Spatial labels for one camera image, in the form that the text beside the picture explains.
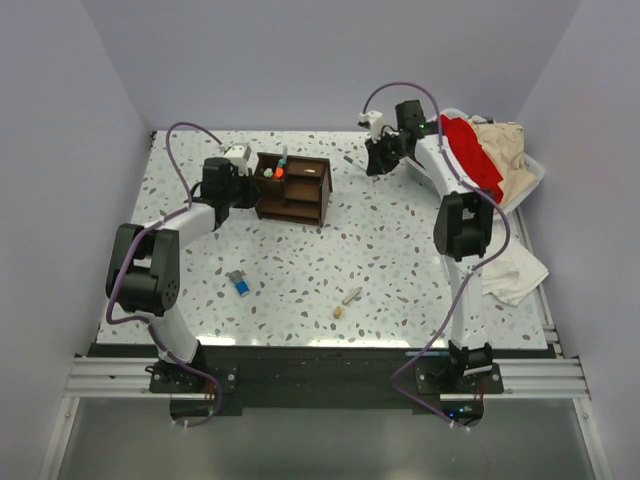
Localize white green-capped pen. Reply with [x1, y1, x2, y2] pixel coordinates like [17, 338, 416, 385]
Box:
[343, 155, 366, 171]

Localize red cloth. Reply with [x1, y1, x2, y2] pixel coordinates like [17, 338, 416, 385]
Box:
[440, 115, 504, 203]

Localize brown wooden desk organizer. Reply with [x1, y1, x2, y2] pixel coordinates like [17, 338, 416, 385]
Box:
[254, 152, 333, 227]

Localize blue glue stick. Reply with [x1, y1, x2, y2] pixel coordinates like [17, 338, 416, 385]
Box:
[226, 270, 250, 297]

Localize white folded towel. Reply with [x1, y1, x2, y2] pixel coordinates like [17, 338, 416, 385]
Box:
[482, 230, 549, 307]

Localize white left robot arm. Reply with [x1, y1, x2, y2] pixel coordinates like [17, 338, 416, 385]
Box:
[105, 157, 259, 392]

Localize white plastic laundry basket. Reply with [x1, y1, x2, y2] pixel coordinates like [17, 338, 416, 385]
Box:
[407, 107, 546, 216]

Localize aluminium rail frame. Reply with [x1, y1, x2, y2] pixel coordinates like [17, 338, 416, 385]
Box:
[43, 323, 613, 479]

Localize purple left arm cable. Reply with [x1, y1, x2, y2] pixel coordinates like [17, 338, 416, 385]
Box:
[106, 121, 226, 427]

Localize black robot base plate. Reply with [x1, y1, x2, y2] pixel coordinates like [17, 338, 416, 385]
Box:
[87, 342, 506, 427]

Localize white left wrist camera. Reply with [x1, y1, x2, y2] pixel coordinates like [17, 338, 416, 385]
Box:
[220, 143, 251, 176]

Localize blue pen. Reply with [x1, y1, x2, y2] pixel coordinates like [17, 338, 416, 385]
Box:
[405, 350, 449, 358]

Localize beige cloth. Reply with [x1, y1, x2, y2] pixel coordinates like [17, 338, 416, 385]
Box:
[467, 116, 537, 209]

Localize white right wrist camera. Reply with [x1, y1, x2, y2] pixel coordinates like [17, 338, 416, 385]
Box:
[357, 110, 385, 142]

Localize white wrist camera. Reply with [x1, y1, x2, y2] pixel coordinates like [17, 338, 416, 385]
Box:
[357, 110, 385, 142]
[220, 143, 251, 176]

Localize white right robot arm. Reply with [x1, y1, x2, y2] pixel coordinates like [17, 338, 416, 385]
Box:
[358, 100, 495, 393]

